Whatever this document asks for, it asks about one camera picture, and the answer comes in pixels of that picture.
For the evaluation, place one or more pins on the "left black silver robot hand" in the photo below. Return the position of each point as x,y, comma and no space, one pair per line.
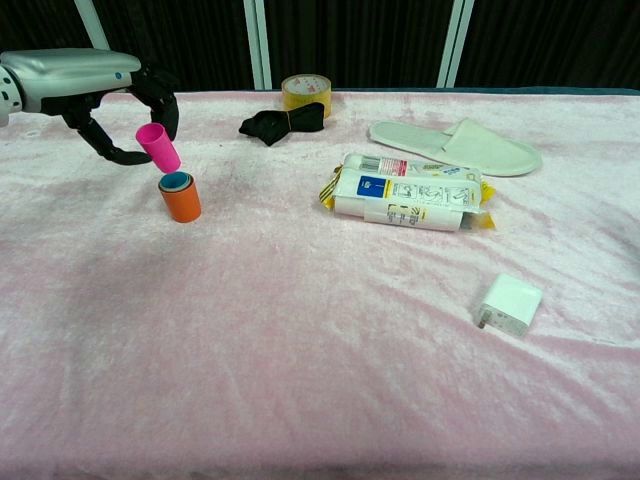
65,70

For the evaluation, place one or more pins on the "pink plastic cup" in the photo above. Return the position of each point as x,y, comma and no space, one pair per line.
162,150

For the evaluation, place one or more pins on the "light blue plastic cup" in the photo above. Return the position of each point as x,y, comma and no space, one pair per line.
175,182

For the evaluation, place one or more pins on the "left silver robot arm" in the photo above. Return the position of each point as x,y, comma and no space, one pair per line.
7,100

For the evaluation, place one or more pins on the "orange plastic cup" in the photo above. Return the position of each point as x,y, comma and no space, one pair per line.
182,207

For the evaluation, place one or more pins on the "black sock bundle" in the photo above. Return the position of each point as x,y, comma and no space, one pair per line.
280,122

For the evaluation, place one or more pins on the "yellow tape roll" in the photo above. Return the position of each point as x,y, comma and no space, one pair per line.
305,97

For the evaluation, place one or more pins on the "white tissue pack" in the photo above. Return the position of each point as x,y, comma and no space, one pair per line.
400,200

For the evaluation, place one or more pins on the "pink plush table cloth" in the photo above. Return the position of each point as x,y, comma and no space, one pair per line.
300,390

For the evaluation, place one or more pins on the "white disposable slipper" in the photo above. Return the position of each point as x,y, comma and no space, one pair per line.
475,150

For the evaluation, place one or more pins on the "white charger plug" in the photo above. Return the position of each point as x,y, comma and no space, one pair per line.
512,305

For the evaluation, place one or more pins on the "white partition post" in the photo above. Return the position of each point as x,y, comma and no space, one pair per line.
258,45
90,22
454,45

